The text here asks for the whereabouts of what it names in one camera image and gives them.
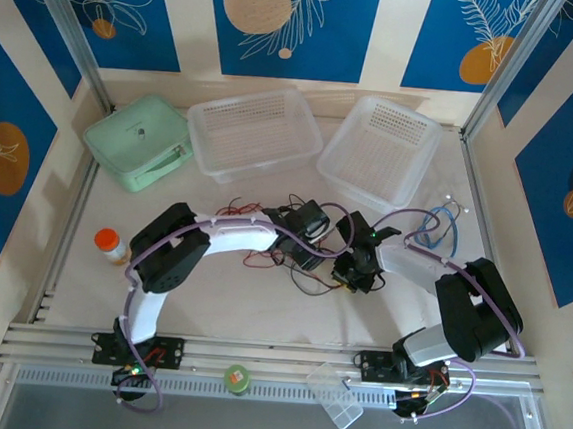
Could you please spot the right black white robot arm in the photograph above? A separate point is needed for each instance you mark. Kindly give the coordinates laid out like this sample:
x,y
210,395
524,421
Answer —
x,y
474,311

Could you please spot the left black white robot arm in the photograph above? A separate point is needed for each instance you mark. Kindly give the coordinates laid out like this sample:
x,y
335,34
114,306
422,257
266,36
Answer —
x,y
234,235

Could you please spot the clear perforated plastic basket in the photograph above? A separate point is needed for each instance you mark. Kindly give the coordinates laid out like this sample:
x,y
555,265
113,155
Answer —
x,y
383,142
253,131

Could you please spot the clear plastic organizer box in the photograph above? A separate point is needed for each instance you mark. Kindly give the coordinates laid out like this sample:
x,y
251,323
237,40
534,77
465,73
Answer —
x,y
336,397

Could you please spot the small black control board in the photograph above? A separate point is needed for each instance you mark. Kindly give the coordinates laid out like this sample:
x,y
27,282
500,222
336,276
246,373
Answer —
x,y
126,377
410,407

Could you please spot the orange lid pill bottle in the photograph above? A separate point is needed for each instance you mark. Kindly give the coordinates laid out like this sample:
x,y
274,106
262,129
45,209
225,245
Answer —
x,y
113,248

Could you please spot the mint green zip case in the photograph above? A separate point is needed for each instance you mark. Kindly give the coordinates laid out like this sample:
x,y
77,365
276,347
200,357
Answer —
x,y
133,136

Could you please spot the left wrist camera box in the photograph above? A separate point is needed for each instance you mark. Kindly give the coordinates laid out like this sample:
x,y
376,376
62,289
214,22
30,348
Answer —
x,y
321,230

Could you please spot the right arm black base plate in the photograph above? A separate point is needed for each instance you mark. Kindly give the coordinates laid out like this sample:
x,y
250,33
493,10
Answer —
x,y
373,366

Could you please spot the aluminium mounting rail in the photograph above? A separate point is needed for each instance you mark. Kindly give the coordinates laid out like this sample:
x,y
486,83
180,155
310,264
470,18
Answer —
x,y
274,356

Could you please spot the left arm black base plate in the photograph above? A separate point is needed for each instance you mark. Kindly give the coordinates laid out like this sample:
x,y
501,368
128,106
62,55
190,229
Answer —
x,y
169,352

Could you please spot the blue floral wall poster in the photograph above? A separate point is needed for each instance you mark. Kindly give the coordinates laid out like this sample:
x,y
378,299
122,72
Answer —
x,y
32,26
146,36
16,201
331,53
542,222
432,36
545,71

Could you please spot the aluminium frame post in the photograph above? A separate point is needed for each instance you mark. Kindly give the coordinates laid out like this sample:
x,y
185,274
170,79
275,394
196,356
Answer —
x,y
67,20
510,63

